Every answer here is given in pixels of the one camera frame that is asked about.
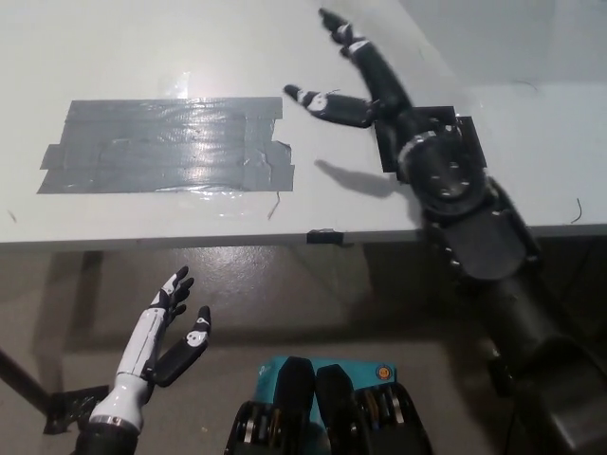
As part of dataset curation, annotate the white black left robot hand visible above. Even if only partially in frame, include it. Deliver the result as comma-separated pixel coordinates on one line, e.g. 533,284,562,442
87,265,213,424

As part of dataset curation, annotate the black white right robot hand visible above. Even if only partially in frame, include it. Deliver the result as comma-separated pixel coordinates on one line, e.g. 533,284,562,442
283,8,465,158

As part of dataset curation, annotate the black teal robot body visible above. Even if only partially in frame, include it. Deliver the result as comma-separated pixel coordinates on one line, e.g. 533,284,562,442
224,355,433,455

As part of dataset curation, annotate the black tape square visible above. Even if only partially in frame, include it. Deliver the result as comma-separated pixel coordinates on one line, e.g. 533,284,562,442
373,105,489,177

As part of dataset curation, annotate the black table leg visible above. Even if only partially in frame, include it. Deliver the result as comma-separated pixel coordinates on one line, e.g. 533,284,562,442
0,347,51,419

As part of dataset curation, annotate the small black tape piece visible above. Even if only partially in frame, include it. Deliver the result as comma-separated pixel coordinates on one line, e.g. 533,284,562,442
304,227,344,248

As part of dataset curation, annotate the grey duct tape patch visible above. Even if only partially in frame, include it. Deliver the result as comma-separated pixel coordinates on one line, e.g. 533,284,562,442
36,97,296,195

